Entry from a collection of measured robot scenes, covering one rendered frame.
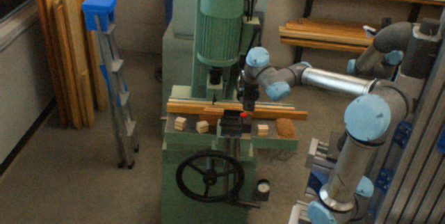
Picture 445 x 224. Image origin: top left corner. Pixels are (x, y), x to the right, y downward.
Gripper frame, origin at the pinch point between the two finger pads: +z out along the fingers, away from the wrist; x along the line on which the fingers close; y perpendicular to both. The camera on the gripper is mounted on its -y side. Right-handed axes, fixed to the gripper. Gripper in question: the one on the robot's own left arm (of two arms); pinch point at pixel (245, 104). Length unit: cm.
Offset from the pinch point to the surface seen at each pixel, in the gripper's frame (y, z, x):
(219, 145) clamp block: -14.6, 10.0, 9.4
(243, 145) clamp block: -14.2, 9.3, -0.6
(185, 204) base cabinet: -30, 55, 22
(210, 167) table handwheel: -22.6, 16.2, 12.5
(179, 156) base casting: -14.5, 28.6, 26.2
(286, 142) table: -8.3, 17.9, -21.5
